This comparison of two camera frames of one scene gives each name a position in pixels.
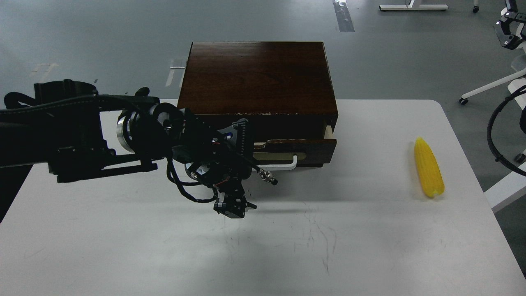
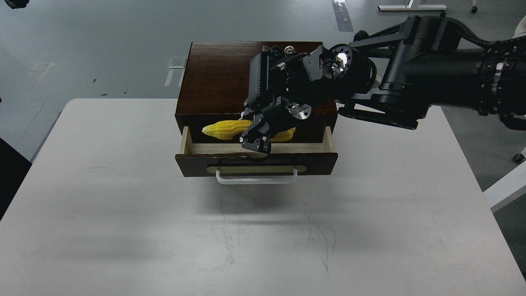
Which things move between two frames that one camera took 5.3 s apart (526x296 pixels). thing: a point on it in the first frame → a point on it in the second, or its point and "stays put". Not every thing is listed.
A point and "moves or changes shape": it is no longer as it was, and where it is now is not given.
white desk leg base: x=409 y=6 stays put
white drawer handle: x=280 y=167 → x=256 y=181
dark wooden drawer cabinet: x=284 y=89 stays put
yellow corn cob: x=429 y=168 moves or changes shape
